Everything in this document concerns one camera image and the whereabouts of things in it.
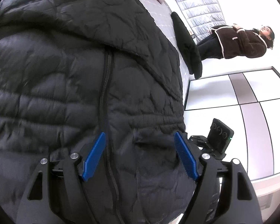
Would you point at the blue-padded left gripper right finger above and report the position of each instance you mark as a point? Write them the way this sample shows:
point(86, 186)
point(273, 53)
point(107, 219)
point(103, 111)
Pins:
point(238, 202)

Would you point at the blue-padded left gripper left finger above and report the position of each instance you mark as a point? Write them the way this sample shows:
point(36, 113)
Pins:
point(54, 193)

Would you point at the black quilted puffer jacket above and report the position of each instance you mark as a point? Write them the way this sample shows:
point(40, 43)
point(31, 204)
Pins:
point(73, 69)

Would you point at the white grey wardrobe doors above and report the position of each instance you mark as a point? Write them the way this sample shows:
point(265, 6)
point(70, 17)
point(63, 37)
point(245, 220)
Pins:
point(249, 104)

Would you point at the black garment on bed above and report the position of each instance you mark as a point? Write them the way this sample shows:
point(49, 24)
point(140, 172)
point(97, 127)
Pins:
point(187, 47)

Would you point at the bystander in brown fleece jacket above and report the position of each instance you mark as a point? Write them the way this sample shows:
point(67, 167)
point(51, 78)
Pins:
point(232, 41)

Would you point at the light grey quilted blanket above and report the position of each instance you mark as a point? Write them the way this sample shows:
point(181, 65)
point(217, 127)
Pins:
point(201, 16)

